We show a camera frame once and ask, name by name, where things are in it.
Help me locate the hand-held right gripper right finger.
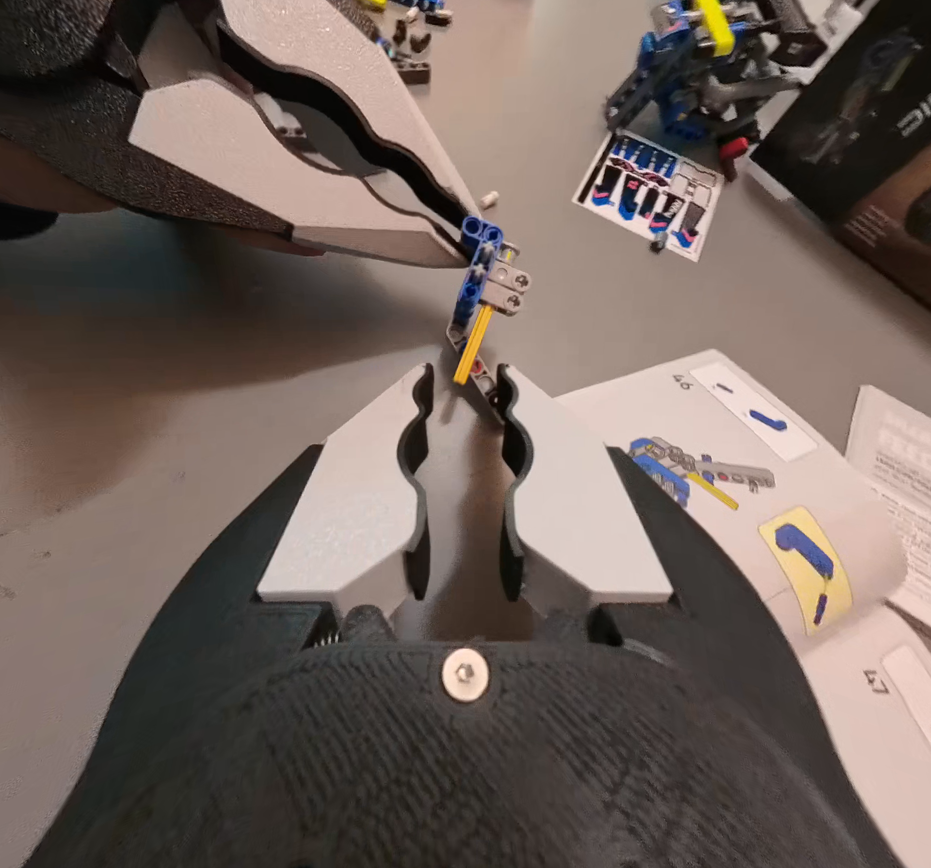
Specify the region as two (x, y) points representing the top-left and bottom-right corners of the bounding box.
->
(497, 364), (675, 622)

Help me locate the closed grey printed leaflet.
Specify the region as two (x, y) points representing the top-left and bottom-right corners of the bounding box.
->
(846, 384), (931, 622)

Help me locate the partly built lego car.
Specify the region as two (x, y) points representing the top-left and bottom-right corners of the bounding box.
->
(604, 0), (830, 182)

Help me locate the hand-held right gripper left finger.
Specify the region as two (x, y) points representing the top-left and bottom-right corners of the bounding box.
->
(257, 363), (436, 622)

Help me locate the black lego box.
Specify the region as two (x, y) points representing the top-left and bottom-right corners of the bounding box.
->
(749, 0), (931, 309)

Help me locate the person's left hand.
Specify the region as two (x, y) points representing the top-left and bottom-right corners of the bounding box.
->
(0, 143), (326, 260)

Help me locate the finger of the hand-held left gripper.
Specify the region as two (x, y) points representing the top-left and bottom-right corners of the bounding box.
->
(129, 78), (472, 270)
(207, 0), (479, 227)

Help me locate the lego instruction booklet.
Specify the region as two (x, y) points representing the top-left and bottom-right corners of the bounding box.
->
(556, 348), (931, 833)

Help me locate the lego sticker sheet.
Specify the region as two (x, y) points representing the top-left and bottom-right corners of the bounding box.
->
(572, 130), (726, 263)

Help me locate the grey and blue lego assembly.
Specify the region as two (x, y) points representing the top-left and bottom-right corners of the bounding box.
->
(446, 216), (534, 427)

